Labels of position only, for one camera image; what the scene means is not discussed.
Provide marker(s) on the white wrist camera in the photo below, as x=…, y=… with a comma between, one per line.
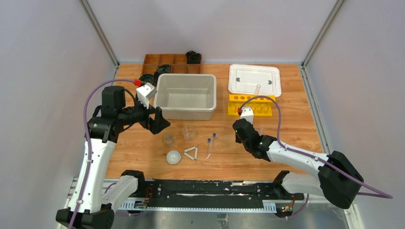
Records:
x=145, y=93
x=246, y=113

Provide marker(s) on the black round lens part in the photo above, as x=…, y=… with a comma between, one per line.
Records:
x=165, y=68
x=147, y=78
x=193, y=57
x=156, y=76

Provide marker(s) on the small clear glass jar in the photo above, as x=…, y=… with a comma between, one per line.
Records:
x=169, y=140

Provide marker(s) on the white bin lid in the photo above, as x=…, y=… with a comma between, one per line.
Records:
x=244, y=79

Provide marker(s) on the blue capped tube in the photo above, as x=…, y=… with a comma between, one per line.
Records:
x=214, y=140
x=208, y=146

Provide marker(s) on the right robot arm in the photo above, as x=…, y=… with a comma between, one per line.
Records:
x=331, y=176

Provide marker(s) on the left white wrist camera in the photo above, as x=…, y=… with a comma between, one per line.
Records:
x=145, y=93

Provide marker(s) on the wooden compartment tray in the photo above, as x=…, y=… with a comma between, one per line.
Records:
x=155, y=65

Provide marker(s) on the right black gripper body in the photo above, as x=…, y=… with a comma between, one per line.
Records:
x=238, y=140

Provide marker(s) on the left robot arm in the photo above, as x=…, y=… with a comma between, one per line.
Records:
x=90, y=207

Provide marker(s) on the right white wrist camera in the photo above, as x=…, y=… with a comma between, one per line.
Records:
x=246, y=113

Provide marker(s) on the clear glass beaker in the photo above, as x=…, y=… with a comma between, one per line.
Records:
x=188, y=132

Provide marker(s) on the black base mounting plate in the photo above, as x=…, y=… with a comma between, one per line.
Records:
x=209, y=195

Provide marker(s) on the white plastic bin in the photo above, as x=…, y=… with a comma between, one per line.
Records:
x=184, y=96

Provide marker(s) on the clear test tube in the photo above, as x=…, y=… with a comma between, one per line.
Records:
x=257, y=90

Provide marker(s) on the white clay triangle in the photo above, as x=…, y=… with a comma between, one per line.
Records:
x=192, y=153

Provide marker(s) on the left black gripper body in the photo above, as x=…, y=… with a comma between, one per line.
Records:
x=151, y=118

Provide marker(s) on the yellow test tube rack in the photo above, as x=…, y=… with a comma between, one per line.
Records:
x=262, y=107

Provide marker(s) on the white round dish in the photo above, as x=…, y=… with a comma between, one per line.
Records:
x=173, y=157

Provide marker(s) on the clear acrylic tube rack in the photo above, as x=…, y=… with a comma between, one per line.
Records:
x=260, y=131

